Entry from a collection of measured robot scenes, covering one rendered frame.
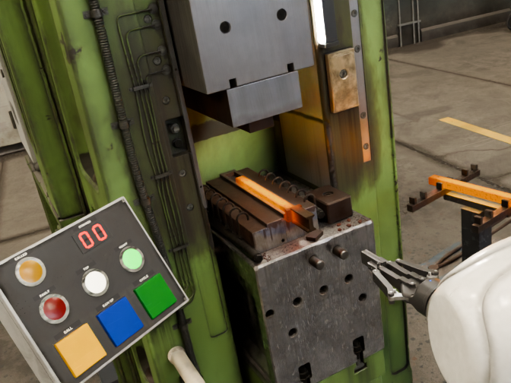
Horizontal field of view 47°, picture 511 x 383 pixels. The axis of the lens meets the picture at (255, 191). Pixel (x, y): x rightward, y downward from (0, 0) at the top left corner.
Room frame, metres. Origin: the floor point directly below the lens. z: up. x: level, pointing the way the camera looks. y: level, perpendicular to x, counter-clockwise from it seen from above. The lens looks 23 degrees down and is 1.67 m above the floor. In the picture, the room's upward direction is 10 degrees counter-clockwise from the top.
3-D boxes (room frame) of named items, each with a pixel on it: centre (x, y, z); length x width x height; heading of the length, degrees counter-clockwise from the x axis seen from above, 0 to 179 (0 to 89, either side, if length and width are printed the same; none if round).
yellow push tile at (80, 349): (0.95, 0.39, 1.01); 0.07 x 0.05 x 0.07; 139
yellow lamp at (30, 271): (1.00, 0.45, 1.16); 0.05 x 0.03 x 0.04; 114
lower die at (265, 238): (1.60, 0.02, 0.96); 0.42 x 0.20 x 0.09; 24
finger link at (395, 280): (1.01, -0.25, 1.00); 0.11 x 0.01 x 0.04; 25
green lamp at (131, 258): (1.13, 0.29, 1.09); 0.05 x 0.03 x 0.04; 114
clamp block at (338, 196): (1.53, -0.20, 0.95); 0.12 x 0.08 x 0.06; 24
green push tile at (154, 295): (1.10, 0.25, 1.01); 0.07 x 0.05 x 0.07; 139
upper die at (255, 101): (1.60, 0.02, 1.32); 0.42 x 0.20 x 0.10; 24
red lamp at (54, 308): (0.98, 0.42, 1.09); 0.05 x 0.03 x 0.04; 114
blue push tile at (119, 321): (1.02, 0.32, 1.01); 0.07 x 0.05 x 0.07; 139
